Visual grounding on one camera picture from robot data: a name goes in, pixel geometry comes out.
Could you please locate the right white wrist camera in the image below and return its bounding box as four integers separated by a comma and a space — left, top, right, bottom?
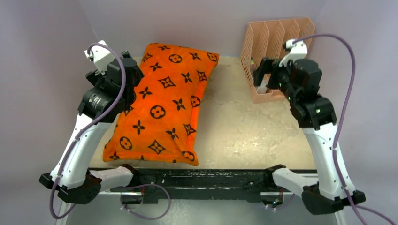
279, 39, 308, 68

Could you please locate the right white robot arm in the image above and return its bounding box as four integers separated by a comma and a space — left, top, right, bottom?
253, 58, 366, 215

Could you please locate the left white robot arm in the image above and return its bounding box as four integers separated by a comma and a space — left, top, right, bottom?
39, 51, 143, 204

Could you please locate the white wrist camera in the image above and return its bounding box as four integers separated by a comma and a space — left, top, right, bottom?
84, 45, 115, 75
279, 39, 308, 68

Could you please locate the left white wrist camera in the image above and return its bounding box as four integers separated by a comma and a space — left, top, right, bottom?
84, 45, 115, 75

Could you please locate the orange patterned pillowcase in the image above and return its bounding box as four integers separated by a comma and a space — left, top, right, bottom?
102, 43, 219, 166

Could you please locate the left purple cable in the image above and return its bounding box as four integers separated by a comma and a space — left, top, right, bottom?
49, 43, 127, 220

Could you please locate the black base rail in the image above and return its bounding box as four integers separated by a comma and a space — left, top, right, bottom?
101, 168, 293, 204

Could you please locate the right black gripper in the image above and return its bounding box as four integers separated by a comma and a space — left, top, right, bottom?
253, 58, 300, 104

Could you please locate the pink mesh file organizer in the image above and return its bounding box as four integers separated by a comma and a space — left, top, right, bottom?
240, 17, 315, 104

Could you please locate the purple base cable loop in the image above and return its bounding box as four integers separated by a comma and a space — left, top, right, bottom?
120, 184, 172, 221

